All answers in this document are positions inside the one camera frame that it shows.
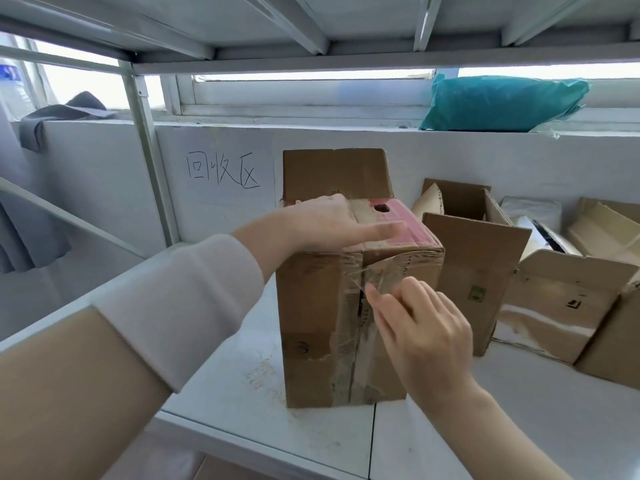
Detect person's left hand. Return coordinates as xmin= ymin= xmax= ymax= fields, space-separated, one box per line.
xmin=231 ymin=193 xmax=407 ymax=281

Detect person's right hand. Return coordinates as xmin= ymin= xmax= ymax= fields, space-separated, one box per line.
xmin=363 ymin=275 xmax=482 ymax=411

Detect red printed cardboard box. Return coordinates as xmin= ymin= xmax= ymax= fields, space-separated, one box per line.
xmin=275 ymin=148 xmax=446 ymax=409

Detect green printed cardboard box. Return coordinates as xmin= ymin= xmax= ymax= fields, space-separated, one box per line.
xmin=411 ymin=178 xmax=533 ymax=357

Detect glossy taped cardboard box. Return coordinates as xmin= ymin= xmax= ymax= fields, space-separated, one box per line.
xmin=492 ymin=214 xmax=640 ymax=365

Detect plain brown cardboard box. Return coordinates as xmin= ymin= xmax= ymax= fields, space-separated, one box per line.
xmin=565 ymin=197 xmax=640 ymax=391

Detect person's left forearm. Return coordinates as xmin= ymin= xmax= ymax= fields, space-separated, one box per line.
xmin=0 ymin=233 xmax=266 ymax=480

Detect white handwritten paper sign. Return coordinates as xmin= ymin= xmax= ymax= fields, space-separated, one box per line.
xmin=175 ymin=129 xmax=277 ymax=209

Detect white wrist sleeve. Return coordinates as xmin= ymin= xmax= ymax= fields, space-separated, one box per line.
xmin=92 ymin=233 xmax=266 ymax=394

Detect white black-edged packet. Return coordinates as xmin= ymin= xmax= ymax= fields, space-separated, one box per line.
xmin=517 ymin=217 xmax=583 ymax=261

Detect white metal shelf rack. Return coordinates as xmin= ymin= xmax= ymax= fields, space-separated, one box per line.
xmin=0 ymin=0 xmax=640 ymax=480

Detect teal plastic bag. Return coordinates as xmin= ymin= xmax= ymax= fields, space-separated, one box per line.
xmin=419 ymin=72 xmax=591 ymax=133

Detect grey cloth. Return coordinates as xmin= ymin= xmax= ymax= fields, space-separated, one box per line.
xmin=19 ymin=91 xmax=119 ymax=153

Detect grey curtain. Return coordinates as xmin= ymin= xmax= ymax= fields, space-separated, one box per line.
xmin=0 ymin=99 xmax=71 ymax=275

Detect clear plastic water bottle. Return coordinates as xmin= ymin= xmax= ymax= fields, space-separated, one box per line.
xmin=0 ymin=64 xmax=36 ymax=121

